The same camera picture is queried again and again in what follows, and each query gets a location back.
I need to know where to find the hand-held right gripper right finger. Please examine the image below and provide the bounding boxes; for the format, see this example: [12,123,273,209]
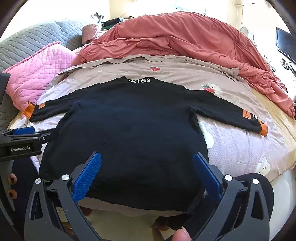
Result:
[193,153,274,241]

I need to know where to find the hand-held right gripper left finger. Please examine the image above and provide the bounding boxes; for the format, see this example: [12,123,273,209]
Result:
[24,152,102,241]

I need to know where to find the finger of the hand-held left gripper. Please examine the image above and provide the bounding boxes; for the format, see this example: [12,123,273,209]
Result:
[2,126,36,137]
[2,128,58,143]

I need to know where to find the black sweater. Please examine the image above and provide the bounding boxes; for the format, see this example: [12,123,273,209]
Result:
[23,76,269,213]

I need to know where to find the green and black clothes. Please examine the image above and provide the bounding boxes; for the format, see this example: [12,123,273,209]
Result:
[102,17,126,30]

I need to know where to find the person's left hand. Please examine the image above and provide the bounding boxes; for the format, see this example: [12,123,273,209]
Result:
[7,174,18,200]

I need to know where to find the person's right hand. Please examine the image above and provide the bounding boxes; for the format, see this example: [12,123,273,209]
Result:
[173,227,192,241]

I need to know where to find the pink quilted blanket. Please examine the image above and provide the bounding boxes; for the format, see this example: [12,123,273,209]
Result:
[5,41,79,112]

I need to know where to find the white mattress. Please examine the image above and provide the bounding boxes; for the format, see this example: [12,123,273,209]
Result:
[268,162,296,235]

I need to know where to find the yellow bed sheet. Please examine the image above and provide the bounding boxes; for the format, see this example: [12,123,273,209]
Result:
[251,88,296,173]

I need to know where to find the grey quilted headboard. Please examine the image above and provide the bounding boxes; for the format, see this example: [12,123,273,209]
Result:
[0,20,93,127]

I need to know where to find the strawberry printed blanket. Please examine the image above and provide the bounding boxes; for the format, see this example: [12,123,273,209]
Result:
[22,54,286,217]

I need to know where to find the dusty pink pillow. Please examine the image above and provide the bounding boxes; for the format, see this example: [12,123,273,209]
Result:
[82,23,105,44]

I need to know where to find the grey patterned cloth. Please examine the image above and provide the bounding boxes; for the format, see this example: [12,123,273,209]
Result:
[91,13,105,24]

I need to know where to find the white television stand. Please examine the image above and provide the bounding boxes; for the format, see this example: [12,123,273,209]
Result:
[264,54,296,78]

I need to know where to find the salmon duvet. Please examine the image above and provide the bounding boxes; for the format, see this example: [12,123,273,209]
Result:
[77,11,296,117]

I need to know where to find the black television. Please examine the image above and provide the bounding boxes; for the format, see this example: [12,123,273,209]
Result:
[276,27,296,64]

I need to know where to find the window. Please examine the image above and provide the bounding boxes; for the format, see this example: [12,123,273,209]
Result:
[174,0,207,14]

